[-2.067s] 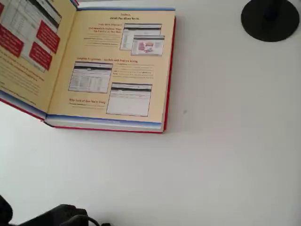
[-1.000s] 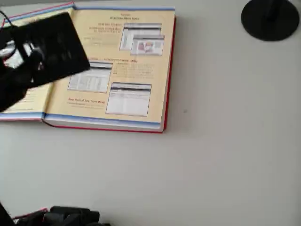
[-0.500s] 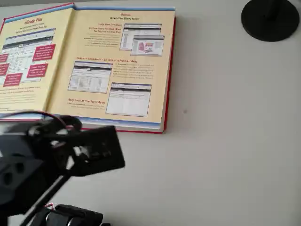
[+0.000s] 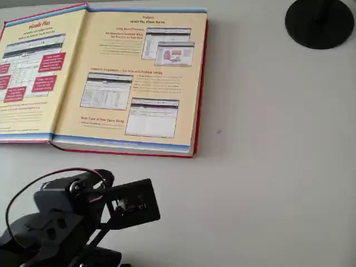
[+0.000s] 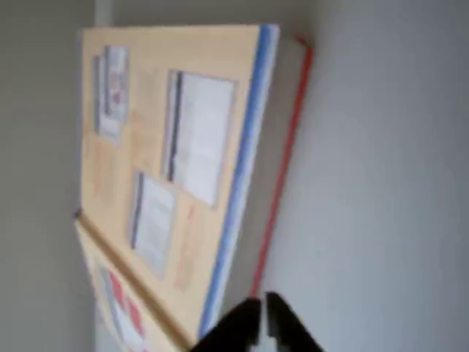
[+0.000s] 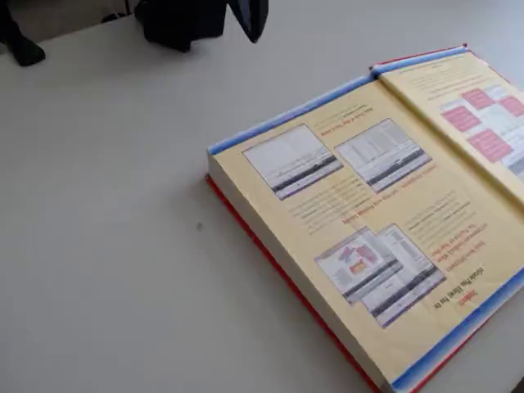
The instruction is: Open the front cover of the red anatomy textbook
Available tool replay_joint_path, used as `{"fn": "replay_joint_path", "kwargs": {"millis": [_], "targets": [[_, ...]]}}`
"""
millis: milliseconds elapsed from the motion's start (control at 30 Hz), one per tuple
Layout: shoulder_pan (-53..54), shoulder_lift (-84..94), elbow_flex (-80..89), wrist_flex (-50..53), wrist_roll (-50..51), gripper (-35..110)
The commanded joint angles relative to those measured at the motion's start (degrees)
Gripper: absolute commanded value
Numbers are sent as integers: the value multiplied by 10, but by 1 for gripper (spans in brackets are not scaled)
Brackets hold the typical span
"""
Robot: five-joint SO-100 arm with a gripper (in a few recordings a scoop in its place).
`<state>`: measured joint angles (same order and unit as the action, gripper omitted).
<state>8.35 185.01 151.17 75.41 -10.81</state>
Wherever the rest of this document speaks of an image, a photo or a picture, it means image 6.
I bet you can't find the red and white book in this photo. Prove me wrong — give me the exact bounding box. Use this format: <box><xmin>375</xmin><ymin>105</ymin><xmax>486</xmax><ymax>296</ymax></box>
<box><xmin>204</xmin><ymin>42</ymin><xmax>524</xmax><ymax>393</ymax></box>

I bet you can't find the black table clamp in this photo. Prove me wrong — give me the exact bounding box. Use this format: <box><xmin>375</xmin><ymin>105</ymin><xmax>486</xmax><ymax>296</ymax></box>
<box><xmin>0</xmin><ymin>0</ymin><xmax>47</xmax><ymax>68</ymax></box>

